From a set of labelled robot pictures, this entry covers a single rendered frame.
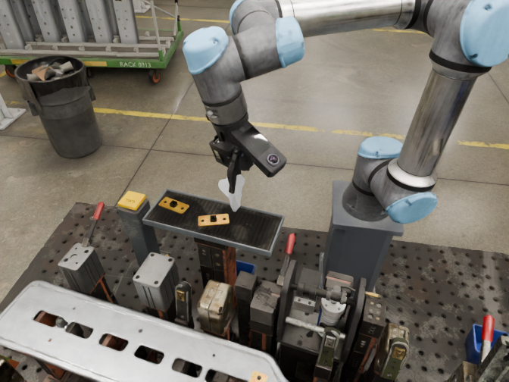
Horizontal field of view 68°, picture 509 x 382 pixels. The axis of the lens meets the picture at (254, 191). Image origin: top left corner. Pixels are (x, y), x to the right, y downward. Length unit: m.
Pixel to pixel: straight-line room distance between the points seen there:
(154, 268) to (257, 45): 0.64
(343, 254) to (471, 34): 0.75
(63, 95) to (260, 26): 2.61
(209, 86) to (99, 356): 0.72
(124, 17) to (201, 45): 4.10
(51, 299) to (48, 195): 2.06
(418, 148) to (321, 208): 1.91
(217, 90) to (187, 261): 1.01
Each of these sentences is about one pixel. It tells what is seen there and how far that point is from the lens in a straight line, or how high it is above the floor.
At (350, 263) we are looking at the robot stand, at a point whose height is 0.91.
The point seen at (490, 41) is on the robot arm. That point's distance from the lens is 0.80.
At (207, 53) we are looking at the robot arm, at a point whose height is 1.69.
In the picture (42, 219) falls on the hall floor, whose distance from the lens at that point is 3.05.
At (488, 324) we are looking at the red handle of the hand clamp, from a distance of 1.02.
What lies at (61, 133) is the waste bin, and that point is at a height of 0.27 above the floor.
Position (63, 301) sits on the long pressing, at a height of 1.00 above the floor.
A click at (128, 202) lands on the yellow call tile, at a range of 1.16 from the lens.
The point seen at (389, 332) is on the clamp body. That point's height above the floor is 1.07.
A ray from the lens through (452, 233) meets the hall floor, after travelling 2.89.
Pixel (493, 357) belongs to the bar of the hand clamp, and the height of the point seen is 1.17.
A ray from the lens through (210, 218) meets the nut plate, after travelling 1.04.
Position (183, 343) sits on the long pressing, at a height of 1.00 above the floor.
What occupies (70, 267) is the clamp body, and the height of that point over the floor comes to 1.06.
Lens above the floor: 1.92
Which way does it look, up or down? 42 degrees down
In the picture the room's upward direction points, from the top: straight up
